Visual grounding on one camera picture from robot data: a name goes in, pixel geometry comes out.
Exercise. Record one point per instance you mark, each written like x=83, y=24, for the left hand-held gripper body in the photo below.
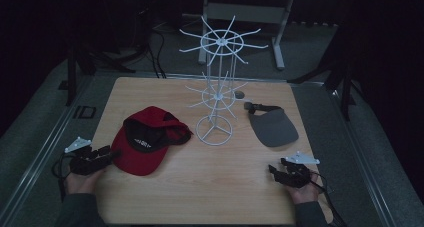
x=83, y=163

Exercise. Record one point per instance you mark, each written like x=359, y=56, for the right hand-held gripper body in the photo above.
x=298, y=172

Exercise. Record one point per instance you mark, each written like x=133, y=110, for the red baseball cap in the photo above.
x=140, y=153

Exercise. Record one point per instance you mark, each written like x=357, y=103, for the person's left hand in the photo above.
x=81, y=183

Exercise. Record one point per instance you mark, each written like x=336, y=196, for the person's right hand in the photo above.
x=305, y=193

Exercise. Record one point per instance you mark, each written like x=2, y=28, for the grey sun visor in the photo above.
x=273, y=130

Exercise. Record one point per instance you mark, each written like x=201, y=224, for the black tripod stand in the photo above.
x=345, y=87
x=71, y=77

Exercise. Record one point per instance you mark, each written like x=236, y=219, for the grey round table grommet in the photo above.
x=239, y=94

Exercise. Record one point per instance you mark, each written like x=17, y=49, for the grey metal table frame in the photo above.
x=246, y=12

